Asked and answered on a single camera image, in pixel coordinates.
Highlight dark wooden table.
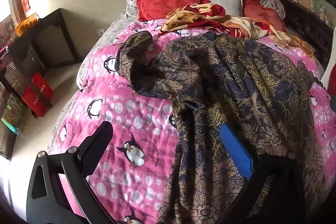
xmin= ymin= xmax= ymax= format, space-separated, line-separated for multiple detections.
xmin=0 ymin=8 xmax=79 ymax=88

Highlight dark carved wooden headboard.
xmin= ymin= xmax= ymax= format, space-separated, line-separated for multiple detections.
xmin=274 ymin=0 xmax=336 ymax=69

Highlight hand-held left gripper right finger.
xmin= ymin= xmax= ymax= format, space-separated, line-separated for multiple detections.
xmin=220 ymin=124 xmax=308 ymax=224

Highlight orange plastic basket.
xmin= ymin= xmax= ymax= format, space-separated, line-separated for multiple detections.
xmin=14 ymin=13 xmax=38 ymax=37

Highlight colourful packages behind headboard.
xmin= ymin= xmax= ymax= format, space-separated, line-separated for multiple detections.
xmin=293 ymin=0 xmax=336 ymax=26

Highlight large red heart pillow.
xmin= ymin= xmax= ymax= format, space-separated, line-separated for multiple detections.
xmin=135 ymin=0 xmax=210 ymax=22

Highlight red cardboard box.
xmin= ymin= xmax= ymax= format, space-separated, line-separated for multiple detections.
xmin=21 ymin=72 xmax=54 ymax=117

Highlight dark floral patterned garment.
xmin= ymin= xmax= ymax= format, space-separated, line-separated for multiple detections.
xmin=117 ymin=31 xmax=326 ymax=224

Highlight white chair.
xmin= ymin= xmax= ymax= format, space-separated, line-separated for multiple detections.
xmin=322 ymin=30 xmax=336 ymax=90

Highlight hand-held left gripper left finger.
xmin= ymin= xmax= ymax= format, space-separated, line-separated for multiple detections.
xmin=26 ymin=121 xmax=116 ymax=224

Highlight plain white pillow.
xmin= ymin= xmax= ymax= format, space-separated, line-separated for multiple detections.
xmin=203 ymin=0 xmax=243 ymax=17

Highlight green box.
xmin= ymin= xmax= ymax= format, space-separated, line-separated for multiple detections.
xmin=1 ymin=93 xmax=27 ymax=135

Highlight floral bed sheet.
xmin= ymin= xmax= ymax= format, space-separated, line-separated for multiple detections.
xmin=47 ymin=14 xmax=129 ymax=151

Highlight pink penguin print blanket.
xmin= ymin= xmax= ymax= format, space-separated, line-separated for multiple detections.
xmin=47 ymin=18 xmax=336 ymax=224

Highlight red cloth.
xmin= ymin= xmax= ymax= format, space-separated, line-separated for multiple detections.
xmin=328 ymin=77 xmax=336 ymax=98

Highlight red and yellow blanket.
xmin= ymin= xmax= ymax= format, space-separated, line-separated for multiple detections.
xmin=160 ymin=4 xmax=315 ymax=56

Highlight small red heart pillow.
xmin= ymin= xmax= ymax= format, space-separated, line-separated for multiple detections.
xmin=242 ymin=0 xmax=286 ymax=32

